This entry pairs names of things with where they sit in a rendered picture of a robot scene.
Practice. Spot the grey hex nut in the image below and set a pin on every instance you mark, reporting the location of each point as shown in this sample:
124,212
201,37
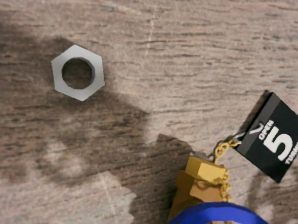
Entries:
94,61

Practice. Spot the grey and white pipe manifold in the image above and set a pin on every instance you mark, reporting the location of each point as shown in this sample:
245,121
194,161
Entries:
200,184

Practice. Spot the black tag with gold chain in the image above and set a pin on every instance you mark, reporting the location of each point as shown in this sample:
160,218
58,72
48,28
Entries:
272,147

